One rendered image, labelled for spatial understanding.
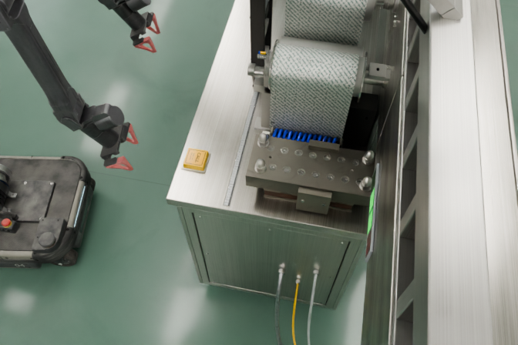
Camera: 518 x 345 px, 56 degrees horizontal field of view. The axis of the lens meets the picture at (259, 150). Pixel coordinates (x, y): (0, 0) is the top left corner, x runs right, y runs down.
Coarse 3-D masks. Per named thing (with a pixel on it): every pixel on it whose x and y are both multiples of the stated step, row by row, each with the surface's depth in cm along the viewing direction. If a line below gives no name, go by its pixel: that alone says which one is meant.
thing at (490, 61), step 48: (480, 0) 130; (480, 48) 120; (384, 96) 141; (480, 96) 111; (384, 144) 125; (480, 144) 104; (384, 192) 112; (384, 240) 101; (384, 288) 93; (384, 336) 85
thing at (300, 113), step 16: (272, 96) 145; (288, 96) 144; (304, 96) 142; (272, 112) 152; (288, 112) 150; (304, 112) 148; (320, 112) 147; (336, 112) 145; (288, 128) 156; (304, 128) 155; (320, 128) 153; (336, 128) 151
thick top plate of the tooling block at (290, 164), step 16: (256, 144) 154; (272, 144) 154; (288, 144) 154; (304, 144) 154; (256, 160) 150; (272, 160) 150; (288, 160) 150; (304, 160) 150; (320, 160) 150; (336, 160) 150; (352, 160) 150; (256, 176) 147; (272, 176) 147; (288, 176) 147; (304, 176) 147; (320, 176) 147; (336, 176) 147; (352, 176) 147; (288, 192) 150; (336, 192) 145; (352, 192) 144; (368, 192) 144
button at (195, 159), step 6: (192, 150) 165; (198, 150) 165; (204, 150) 165; (186, 156) 164; (192, 156) 164; (198, 156) 164; (204, 156) 164; (186, 162) 162; (192, 162) 162; (198, 162) 162; (204, 162) 163; (192, 168) 163; (198, 168) 162
